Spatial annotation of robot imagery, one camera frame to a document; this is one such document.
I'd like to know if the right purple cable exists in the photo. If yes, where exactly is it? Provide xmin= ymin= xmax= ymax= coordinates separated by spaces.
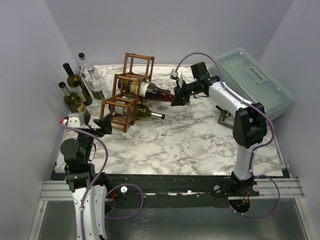
xmin=174 ymin=51 xmax=282 ymax=218

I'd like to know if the purple cable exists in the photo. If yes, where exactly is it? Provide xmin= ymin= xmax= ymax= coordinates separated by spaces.
xmin=59 ymin=123 xmax=145 ymax=240
xmin=174 ymin=51 xmax=282 ymax=218

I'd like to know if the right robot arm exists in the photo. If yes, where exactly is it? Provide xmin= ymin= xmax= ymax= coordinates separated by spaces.
xmin=170 ymin=62 xmax=267 ymax=196

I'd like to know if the black front mounting rail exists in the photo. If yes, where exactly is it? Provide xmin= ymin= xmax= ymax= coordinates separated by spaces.
xmin=49 ymin=173 xmax=261 ymax=210

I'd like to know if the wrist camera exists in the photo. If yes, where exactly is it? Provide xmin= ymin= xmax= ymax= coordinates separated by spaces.
xmin=59 ymin=113 xmax=85 ymax=128
xmin=170 ymin=69 xmax=183 ymax=88

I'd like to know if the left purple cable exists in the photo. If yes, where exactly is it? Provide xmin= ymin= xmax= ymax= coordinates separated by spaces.
xmin=59 ymin=123 xmax=145 ymax=240

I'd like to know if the translucent green plastic toolbox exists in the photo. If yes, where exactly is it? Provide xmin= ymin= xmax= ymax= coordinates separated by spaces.
xmin=208 ymin=47 xmax=294 ymax=120

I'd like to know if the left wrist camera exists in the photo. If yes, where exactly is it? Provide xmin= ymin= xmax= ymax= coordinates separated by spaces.
xmin=59 ymin=113 xmax=85 ymax=128

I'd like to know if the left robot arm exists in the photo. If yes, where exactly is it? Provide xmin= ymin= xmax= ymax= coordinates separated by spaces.
xmin=60 ymin=114 xmax=112 ymax=240

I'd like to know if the brown wooden wine rack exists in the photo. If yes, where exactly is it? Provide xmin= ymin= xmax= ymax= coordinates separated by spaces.
xmin=99 ymin=52 xmax=155 ymax=133

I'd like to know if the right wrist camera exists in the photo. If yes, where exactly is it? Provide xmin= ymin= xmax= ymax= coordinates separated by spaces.
xmin=170 ymin=69 xmax=183 ymax=88

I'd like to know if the clear wine bottle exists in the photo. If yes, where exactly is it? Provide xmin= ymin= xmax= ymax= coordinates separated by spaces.
xmin=78 ymin=52 xmax=97 ymax=83

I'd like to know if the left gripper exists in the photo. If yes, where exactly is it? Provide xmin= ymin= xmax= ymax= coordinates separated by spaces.
xmin=77 ymin=112 xmax=112 ymax=162

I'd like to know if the green bottle white label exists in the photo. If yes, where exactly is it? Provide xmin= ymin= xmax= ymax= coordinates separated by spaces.
xmin=62 ymin=62 xmax=93 ymax=107

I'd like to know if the dark metal crank tool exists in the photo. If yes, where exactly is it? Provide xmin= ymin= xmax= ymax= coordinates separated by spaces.
xmin=215 ymin=105 xmax=233 ymax=129

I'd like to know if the dark bottle gold foil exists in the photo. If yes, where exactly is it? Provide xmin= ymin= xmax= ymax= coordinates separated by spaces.
xmin=117 ymin=79 xmax=178 ymax=107

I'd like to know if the clear bottle dark label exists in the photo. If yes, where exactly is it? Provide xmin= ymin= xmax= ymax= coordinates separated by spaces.
xmin=87 ymin=66 xmax=107 ymax=101

